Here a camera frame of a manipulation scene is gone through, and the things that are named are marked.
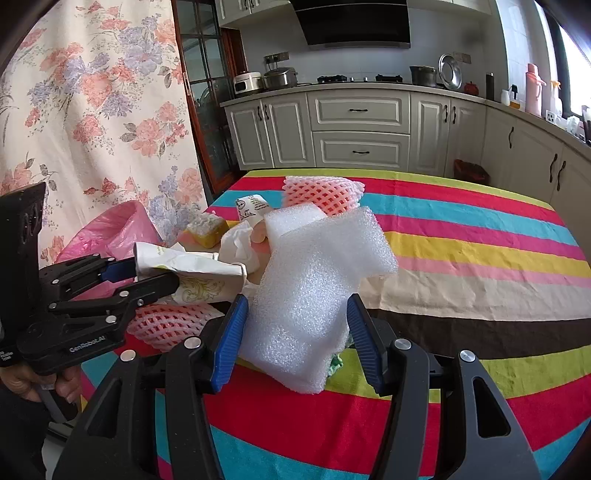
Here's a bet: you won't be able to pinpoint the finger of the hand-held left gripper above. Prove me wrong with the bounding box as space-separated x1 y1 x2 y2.
39 254 137 296
48 272 180 324

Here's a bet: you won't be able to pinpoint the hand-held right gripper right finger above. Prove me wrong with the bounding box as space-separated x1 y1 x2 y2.
346 294 541 480

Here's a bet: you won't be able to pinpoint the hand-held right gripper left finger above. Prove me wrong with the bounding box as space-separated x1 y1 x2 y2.
53 294 250 480

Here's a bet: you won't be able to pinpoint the trash bin with pink bag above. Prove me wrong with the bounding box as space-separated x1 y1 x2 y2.
55 200 164 265

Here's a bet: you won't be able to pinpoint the pink foam fruit net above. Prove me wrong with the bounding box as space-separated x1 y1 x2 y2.
127 302 227 354
281 175 365 217

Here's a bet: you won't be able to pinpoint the white foam sheet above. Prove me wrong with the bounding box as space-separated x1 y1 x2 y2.
238 206 399 395

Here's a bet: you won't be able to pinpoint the yellow sponge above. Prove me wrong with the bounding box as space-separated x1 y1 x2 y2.
186 215 228 250

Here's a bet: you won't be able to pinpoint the white foam block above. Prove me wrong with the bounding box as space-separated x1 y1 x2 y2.
264 203 326 245

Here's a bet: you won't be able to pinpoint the person's left forearm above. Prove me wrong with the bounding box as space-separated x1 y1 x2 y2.
0 392 54 480

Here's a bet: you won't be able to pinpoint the person's left hand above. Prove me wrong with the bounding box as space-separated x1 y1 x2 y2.
0 364 85 403

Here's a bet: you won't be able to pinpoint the crumpled white tissue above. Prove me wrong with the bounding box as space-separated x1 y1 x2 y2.
218 222 266 274

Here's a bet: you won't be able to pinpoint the striped tablecloth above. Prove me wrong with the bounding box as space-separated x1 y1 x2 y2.
81 168 591 480

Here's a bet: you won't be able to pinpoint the small printed paper cup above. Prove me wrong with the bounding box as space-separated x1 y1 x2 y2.
235 194 271 223

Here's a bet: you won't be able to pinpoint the floral curtain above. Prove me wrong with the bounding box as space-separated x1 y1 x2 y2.
0 0 206 268

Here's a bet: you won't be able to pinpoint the wooden glass door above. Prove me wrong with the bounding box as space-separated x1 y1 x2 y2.
171 0 246 195

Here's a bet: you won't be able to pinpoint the red floor bin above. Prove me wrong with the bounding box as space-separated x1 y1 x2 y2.
453 159 490 185

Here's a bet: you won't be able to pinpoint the white base cabinet with drawers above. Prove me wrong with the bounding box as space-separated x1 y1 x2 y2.
221 88 488 178

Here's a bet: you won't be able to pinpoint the white rice cooker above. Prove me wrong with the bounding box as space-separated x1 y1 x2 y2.
233 71 264 95

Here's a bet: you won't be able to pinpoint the steel pressure cooker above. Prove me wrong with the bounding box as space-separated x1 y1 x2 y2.
263 67 298 90

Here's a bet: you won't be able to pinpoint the white side base cabinet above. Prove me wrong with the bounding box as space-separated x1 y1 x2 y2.
480 99 591 241

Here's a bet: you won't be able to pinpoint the black gas stove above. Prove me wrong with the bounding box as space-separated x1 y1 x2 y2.
318 74 404 85

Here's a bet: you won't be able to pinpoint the dark cooking pot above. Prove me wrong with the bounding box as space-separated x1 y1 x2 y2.
410 65 438 88

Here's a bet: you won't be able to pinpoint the round steel lid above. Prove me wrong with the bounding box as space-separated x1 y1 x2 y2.
438 54 463 90

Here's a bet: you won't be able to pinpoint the pink thermos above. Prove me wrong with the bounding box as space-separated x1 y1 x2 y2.
525 63 546 116

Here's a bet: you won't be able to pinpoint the black range hood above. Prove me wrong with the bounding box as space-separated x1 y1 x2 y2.
290 0 411 51

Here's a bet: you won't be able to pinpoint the kitchen window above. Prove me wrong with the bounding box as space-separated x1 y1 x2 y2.
545 0 591 118

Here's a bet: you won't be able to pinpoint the white wall cabinets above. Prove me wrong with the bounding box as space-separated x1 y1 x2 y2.
216 0 497 26

